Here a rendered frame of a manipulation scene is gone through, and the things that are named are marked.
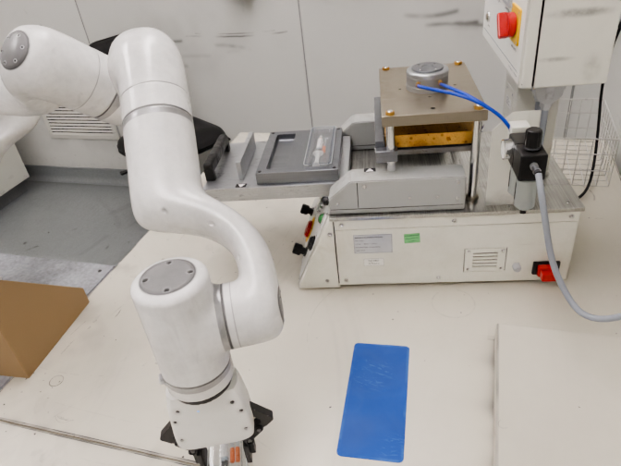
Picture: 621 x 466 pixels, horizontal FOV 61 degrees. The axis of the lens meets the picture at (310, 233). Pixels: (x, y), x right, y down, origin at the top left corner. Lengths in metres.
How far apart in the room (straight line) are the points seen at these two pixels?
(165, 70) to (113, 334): 0.61
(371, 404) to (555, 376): 0.29
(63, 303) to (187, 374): 0.61
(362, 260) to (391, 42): 1.62
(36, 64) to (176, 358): 0.46
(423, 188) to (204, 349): 0.54
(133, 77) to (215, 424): 0.45
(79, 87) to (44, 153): 2.96
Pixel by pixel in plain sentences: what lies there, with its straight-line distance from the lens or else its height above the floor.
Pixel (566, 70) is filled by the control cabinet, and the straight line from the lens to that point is 0.94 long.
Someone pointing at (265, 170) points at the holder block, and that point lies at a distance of 1.06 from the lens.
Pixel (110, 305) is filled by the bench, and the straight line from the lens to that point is 1.23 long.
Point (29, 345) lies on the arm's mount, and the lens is 1.13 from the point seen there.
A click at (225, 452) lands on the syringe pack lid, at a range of 0.82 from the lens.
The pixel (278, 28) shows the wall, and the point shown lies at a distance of 2.66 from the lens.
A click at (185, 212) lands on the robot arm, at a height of 1.16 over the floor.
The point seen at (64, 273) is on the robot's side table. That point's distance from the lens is 1.39.
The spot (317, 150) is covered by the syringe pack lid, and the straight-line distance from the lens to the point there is 1.09.
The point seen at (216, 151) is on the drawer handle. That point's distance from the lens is 1.15.
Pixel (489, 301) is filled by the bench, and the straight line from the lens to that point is 1.09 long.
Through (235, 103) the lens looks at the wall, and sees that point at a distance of 2.88.
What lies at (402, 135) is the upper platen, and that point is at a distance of 1.00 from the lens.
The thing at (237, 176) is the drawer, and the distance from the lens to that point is 1.11.
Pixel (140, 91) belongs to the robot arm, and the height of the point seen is 1.27.
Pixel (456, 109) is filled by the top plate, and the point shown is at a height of 1.11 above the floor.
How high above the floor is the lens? 1.47
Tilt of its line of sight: 34 degrees down
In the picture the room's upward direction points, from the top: 7 degrees counter-clockwise
